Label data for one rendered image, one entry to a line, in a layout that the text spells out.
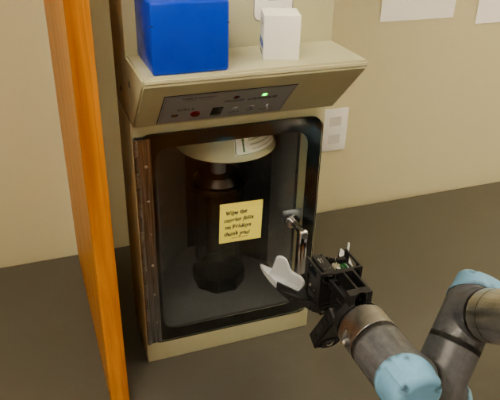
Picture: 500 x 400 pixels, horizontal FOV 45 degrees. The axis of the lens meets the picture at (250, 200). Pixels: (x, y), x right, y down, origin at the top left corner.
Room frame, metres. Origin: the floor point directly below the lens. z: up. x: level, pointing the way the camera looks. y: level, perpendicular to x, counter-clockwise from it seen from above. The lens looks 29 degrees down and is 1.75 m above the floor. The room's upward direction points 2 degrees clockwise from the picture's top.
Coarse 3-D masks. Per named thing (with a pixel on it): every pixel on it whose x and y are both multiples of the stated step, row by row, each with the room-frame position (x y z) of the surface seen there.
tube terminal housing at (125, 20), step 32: (128, 0) 0.84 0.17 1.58; (320, 0) 0.94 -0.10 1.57; (128, 32) 0.84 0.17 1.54; (256, 32) 0.90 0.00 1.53; (320, 32) 0.94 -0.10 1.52; (128, 128) 0.85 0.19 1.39; (160, 128) 0.85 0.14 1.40; (192, 128) 0.87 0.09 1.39; (128, 160) 0.87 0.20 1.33; (128, 192) 0.90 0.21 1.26; (128, 224) 0.93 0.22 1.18; (288, 320) 0.93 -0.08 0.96; (160, 352) 0.84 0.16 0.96
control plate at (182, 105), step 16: (176, 96) 0.76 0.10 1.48; (192, 96) 0.77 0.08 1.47; (208, 96) 0.79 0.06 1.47; (224, 96) 0.80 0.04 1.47; (240, 96) 0.81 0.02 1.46; (256, 96) 0.82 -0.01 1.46; (272, 96) 0.84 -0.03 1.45; (288, 96) 0.85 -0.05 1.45; (160, 112) 0.79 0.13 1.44; (176, 112) 0.80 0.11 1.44; (208, 112) 0.82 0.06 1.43; (224, 112) 0.84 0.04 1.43; (240, 112) 0.85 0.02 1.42; (256, 112) 0.87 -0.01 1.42
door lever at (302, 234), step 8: (296, 216) 0.92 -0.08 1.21; (288, 224) 0.91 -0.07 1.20; (296, 224) 0.90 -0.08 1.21; (304, 232) 0.87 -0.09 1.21; (304, 240) 0.87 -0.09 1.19; (296, 248) 0.88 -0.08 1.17; (304, 248) 0.87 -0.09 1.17; (296, 256) 0.88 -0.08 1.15; (304, 256) 0.87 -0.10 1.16; (296, 264) 0.87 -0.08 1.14; (304, 264) 0.87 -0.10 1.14; (296, 272) 0.87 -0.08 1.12; (304, 272) 0.87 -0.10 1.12
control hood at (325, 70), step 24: (240, 48) 0.88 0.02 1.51; (312, 48) 0.89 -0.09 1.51; (336, 48) 0.90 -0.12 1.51; (144, 72) 0.76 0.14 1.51; (216, 72) 0.76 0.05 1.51; (240, 72) 0.78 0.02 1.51; (264, 72) 0.78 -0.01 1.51; (288, 72) 0.80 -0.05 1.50; (312, 72) 0.81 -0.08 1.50; (336, 72) 0.83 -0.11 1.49; (360, 72) 0.85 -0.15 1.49; (144, 96) 0.74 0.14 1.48; (168, 96) 0.76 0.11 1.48; (312, 96) 0.87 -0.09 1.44; (336, 96) 0.89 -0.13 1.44; (144, 120) 0.80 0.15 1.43; (192, 120) 0.83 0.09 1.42
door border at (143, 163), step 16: (144, 144) 0.83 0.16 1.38; (144, 160) 0.83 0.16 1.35; (144, 176) 0.83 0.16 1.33; (144, 192) 0.83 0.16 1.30; (144, 208) 0.83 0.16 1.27; (144, 224) 0.82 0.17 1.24; (144, 240) 0.82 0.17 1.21; (144, 256) 0.82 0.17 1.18; (160, 320) 0.83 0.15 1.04; (160, 336) 0.83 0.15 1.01
